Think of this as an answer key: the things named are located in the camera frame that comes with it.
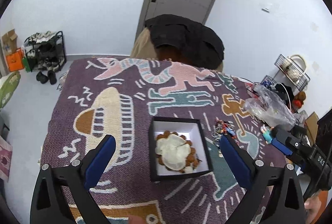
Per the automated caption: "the colourful cord jewelry bundle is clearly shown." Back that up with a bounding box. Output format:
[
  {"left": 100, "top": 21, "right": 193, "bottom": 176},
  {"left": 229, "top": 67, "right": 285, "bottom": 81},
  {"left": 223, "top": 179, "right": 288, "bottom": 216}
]
[{"left": 212, "top": 118, "right": 237, "bottom": 149}]

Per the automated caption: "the brown bead bracelet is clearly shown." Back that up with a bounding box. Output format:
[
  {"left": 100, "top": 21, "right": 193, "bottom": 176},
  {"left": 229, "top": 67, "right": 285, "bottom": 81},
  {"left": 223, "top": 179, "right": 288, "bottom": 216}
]
[{"left": 155, "top": 130, "right": 204, "bottom": 174}]

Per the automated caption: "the translucent white flower hairclip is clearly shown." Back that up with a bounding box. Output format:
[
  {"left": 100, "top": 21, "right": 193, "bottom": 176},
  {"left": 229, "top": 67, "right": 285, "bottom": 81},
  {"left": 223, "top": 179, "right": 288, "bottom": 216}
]
[{"left": 155, "top": 131, "right": 199, "bottom": 173}]

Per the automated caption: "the person's right hand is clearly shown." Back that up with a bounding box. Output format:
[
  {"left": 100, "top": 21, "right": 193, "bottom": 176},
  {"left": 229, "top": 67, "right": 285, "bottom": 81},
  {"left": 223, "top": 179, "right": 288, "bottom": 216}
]
[{"left": 304, "top": 196, "right": 321, "bottom": 224}]

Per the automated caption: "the clear plastic bag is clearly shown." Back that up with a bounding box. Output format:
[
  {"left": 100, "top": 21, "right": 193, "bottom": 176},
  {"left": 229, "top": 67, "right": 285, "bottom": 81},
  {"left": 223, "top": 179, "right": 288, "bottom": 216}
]
[{"left": 244, "top": 85, "right": 296, "bottom": 131}]

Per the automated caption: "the brown plush toy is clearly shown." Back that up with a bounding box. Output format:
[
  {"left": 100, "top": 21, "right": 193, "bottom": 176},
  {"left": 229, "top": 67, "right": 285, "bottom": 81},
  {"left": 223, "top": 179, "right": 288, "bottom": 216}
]
[{"left": 292, "top": 91, "right": 306, "bottom": 109}]

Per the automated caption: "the black box white interior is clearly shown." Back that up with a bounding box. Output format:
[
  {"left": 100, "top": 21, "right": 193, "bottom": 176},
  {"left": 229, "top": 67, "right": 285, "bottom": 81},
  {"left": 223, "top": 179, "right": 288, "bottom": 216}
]
[{"left": 149, "top": 116, "right": 213, "bottom": 182}]

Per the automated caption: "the patterned woven blanket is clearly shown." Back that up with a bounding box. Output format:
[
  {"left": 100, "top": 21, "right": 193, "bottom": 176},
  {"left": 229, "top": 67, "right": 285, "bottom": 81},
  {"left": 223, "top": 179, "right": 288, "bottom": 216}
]
[{"left": 41, "top": 57, "right": 287, "bottom": 223}]

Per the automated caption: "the green floor mat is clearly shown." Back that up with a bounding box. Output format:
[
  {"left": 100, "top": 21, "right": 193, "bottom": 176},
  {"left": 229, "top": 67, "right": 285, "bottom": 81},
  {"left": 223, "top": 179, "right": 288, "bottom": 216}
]
[{"left": 0, "top": 71, "right": 21, "bottom": 109}]

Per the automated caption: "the black cushion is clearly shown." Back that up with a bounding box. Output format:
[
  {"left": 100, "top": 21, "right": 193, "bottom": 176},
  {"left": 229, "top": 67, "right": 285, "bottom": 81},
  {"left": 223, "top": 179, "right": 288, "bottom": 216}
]
[{"left": 145, "top": 14, "right": 225, "bottom": 70}]

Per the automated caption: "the black shoe rack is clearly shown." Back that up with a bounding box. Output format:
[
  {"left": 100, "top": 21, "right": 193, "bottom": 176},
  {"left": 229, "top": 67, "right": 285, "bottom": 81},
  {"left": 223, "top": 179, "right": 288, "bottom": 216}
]
[{"left": 21, "top": 31, "right": 66, "bottom": 73}]

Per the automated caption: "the orange paper bag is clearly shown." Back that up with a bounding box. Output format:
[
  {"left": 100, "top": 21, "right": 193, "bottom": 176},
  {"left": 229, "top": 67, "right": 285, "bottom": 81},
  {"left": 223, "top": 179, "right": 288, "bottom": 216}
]
[{"left": 6, "top": 48, "right": 24, "bottom": 72}]

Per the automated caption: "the cardboard box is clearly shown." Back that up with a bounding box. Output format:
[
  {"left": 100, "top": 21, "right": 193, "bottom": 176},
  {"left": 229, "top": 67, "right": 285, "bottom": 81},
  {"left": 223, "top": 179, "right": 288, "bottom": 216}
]
[{"left": 1, "top": 29, "right": 17, "bottom": 56}]

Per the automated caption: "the black wire wall shelf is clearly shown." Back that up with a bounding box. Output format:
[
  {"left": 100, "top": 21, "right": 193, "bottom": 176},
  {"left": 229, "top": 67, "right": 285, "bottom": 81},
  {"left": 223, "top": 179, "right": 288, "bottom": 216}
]
[{"left": 274, "top": 54, "right": 311, "bottom": 92}]

